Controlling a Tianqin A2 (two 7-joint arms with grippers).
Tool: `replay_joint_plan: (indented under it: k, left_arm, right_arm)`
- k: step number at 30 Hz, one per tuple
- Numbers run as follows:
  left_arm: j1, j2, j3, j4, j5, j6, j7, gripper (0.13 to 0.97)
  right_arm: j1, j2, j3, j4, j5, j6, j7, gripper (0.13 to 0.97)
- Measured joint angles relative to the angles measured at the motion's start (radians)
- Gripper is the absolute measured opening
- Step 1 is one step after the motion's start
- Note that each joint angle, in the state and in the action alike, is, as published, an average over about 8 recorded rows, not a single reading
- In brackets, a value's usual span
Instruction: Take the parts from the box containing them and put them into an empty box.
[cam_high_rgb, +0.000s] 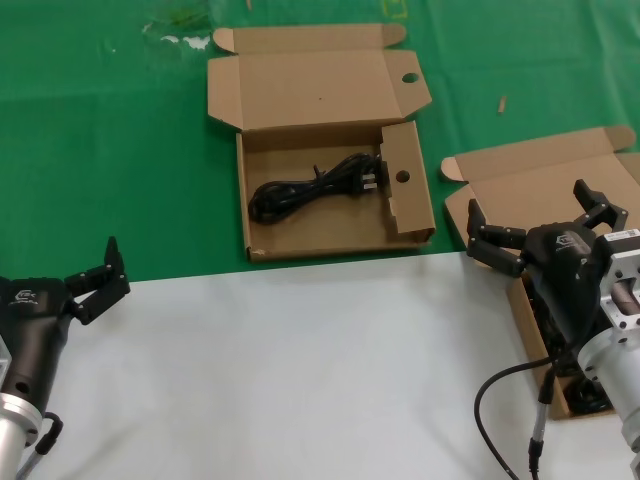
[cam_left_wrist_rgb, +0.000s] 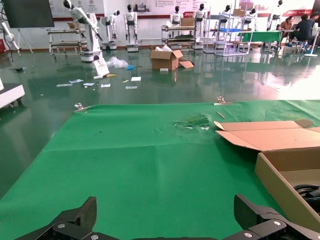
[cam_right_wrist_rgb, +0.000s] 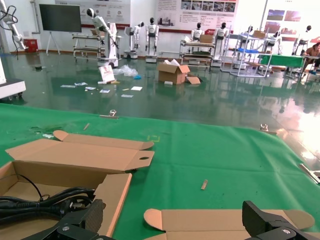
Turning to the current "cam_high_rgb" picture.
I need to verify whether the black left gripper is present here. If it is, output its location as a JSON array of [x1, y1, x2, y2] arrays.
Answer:
[[0, 236, 132, 408]]

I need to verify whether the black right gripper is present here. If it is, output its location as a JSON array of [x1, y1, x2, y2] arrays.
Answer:
[[465, 178, 630, 346]]

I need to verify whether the black power cable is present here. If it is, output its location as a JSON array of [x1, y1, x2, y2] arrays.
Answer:
[[248, 152, 390, 226]]

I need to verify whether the open cardboard box with holes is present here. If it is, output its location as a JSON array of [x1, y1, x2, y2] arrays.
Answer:
[[206, 22, 438, 264]]

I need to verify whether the green table cloth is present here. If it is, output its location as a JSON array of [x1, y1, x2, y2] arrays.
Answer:
[[0, 0, 640, 289]]

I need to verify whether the white table cloth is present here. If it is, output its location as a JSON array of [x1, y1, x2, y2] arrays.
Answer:
[[0, 248, 640, 480]]

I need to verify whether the open cardboard box of cables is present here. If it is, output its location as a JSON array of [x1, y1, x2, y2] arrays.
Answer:
[[439, 125, 640, 421]]

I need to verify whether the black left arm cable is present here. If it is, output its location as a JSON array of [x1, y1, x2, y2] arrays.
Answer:
[[14, 410, 65, 480]]

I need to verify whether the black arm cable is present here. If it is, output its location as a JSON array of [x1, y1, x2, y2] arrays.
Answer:
[[14, 410, 65, 480], [473, 347, 589, 480]]

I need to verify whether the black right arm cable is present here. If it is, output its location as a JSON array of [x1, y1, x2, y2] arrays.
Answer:
[[473, 347, 589, 480]]

